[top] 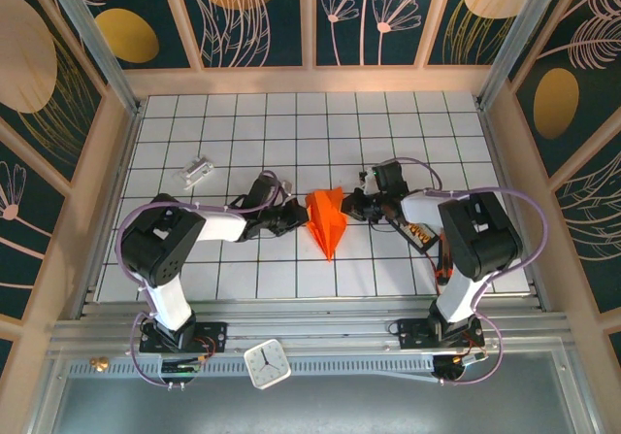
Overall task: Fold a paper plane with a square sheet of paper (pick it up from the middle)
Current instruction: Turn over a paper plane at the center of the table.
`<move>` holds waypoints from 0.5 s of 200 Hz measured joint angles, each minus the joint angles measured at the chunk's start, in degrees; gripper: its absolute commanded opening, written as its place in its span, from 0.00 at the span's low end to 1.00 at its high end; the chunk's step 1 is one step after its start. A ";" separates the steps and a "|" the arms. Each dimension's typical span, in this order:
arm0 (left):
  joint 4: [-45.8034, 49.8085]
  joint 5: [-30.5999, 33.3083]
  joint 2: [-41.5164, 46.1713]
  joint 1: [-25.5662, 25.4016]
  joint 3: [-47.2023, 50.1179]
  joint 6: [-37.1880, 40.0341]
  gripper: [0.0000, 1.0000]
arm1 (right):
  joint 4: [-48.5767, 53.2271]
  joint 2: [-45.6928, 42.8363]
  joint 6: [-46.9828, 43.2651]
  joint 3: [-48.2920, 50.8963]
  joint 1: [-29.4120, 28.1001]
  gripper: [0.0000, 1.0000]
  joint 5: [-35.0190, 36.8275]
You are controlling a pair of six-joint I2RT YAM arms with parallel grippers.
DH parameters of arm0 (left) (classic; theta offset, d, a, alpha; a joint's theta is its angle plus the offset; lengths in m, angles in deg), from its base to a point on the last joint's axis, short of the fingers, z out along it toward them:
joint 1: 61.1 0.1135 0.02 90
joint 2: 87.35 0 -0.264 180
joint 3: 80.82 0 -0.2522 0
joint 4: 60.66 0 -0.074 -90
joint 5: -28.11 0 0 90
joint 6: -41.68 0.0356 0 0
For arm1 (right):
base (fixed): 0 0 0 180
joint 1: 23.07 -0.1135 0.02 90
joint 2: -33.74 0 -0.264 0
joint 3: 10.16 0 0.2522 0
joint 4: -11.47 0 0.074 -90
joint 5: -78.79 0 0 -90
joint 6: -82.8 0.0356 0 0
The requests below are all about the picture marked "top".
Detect orange paper sheet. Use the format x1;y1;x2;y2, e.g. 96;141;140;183
304;186;348;263

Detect white square alarm clock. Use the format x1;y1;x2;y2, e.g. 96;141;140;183
242;338;293;391

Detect black charger board orange connectors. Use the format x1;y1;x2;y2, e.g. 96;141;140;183
392;219;441;251

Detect grey metal panel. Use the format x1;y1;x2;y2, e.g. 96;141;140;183
26;351;601;434

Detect clear plastic bracket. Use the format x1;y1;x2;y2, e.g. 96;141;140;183
173;154;216;191

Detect aluminium rail frame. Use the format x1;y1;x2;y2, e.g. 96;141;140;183
48;297;573;357

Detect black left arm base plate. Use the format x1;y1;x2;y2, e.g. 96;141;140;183
139;321;229;354

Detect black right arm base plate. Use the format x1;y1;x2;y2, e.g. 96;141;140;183
397;317;485;351

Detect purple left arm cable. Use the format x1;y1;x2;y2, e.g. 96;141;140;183
115;171;292;387

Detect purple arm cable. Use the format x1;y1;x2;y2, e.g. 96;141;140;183
115;171;292;387
382;157;549;386

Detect grey slotted cable duct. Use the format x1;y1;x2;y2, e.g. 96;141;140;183
67;359;438;378

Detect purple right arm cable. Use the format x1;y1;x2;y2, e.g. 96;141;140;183
382;157;549;386

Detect aluminium corner post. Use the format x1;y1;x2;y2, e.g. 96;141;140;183
41;0;142;116
477;0;567;110

